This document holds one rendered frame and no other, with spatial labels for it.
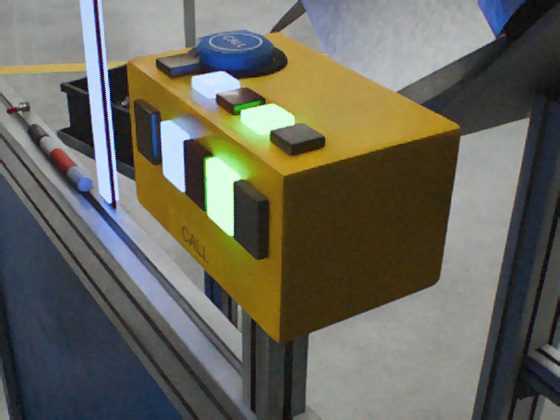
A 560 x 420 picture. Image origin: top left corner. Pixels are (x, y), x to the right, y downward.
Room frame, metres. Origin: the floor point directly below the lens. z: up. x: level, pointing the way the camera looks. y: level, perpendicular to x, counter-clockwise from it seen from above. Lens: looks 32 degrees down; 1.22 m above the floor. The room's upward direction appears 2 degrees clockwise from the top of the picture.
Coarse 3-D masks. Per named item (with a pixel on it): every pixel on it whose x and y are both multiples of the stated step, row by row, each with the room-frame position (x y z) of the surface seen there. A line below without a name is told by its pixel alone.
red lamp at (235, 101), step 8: (240, 88) 0.37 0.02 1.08; (248, 88) 0.37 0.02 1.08; (216, 96) 0.36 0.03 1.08; (224, 96) 0.36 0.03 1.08; (232, 96) 0.36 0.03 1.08; (240, 96) 0.36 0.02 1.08; (248, 96) 0.36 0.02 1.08; (256, 96) 0.36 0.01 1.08; (224, 104) 0.36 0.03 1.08; (232, 104) 0.35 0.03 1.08; (240, 104) 0.35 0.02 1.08; (248, 104) 0.35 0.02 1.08; (256, 104) 0.36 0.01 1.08; (264, 104) 0.36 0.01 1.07; (232, 112) 0.35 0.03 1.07; (240, 112) 0.35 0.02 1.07
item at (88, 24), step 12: (84, 0) 0.64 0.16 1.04; (84, 12) 0.64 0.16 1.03; (84, 24) 0.64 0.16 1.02; (84, 36) 0.64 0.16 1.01; (96, 60) 0.63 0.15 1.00; (96, 72) 0.63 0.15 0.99; (96, 84) 0.63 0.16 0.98; (96, 96) 0.63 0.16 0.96; (96, 108) 0.63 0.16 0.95; (96, 120) 0.64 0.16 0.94; (96, 132) 0.64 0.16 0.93; (96, 144) 0.64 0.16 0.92; (96, 156) 0.64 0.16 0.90; (108, 168) 0.63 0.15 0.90; (108, 180) 0.63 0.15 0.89; (108, 192) 0.63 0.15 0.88
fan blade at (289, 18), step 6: (300, 6) 0.93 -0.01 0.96; (294, 12) 0.93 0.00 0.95; (300, 12) 0.91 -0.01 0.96; (282, 18) 0.96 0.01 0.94; (288, 18) 0.92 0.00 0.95; (294, 18) 0.90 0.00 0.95; (276, 24) 0.94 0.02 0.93; (282, 24) 0.92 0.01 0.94; (288, 24) 0.90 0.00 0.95; (276, 30) 0.91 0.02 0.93
